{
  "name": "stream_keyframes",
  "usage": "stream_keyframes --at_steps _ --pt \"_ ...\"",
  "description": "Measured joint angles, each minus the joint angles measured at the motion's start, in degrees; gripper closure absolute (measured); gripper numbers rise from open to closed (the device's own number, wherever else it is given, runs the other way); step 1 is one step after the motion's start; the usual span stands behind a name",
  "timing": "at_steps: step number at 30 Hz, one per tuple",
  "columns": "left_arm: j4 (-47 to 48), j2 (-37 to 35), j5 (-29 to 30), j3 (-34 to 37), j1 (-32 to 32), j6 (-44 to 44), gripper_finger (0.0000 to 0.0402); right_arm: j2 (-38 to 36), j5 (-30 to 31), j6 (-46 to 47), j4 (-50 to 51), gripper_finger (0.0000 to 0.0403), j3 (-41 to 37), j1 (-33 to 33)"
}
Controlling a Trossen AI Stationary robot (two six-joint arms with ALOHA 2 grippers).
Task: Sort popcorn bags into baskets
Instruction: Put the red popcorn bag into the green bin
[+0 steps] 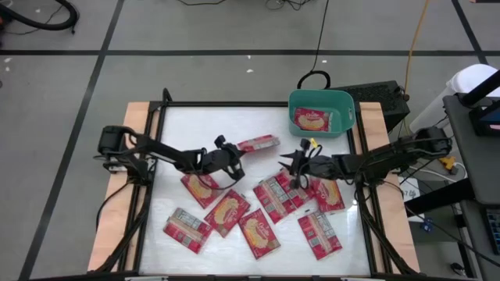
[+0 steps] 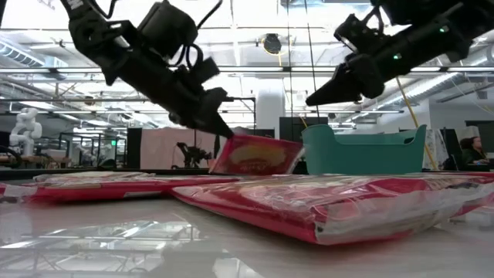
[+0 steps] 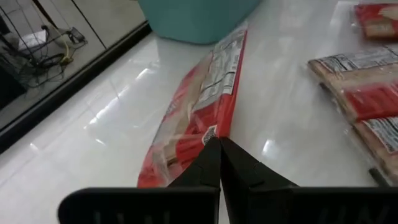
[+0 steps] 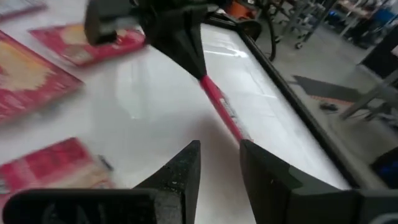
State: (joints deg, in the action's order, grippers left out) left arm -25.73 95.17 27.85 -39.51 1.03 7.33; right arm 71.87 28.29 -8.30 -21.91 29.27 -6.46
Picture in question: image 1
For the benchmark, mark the yellow power plug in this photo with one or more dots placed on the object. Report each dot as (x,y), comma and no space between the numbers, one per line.
(448,162)

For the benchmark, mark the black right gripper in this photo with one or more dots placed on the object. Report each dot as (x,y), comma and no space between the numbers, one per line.
(320,168)

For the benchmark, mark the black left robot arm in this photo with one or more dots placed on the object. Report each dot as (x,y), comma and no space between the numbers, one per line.
(164,150)

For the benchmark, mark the black desk leg beam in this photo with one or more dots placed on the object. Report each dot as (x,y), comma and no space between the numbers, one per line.
(441,197)

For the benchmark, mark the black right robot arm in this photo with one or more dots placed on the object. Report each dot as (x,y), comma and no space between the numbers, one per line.
(390,156)

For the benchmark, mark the small blue object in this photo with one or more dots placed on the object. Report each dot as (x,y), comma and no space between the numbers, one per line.
(427,225)

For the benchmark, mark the black computer case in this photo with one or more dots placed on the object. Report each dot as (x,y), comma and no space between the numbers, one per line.
(375,97)

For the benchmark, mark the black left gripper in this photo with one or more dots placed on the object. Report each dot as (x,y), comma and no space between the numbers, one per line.
(220,162)

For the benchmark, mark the white round bin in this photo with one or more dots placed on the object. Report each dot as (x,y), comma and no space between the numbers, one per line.
(468,78)

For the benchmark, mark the teal plastic basket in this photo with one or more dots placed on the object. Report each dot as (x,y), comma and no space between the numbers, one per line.
(340,117)

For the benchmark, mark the dark grey desk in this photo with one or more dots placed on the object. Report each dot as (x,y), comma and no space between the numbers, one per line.
(480,168)

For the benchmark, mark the black pole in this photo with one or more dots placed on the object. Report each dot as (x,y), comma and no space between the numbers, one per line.
(482,89)

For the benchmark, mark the dark keyboard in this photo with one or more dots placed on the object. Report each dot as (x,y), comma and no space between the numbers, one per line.
(494,230)

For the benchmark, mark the white paper sheet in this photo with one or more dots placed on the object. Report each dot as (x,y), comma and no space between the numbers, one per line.
(410,194)

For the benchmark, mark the black metal table frame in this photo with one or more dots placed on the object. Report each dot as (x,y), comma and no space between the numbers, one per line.
(234,104)

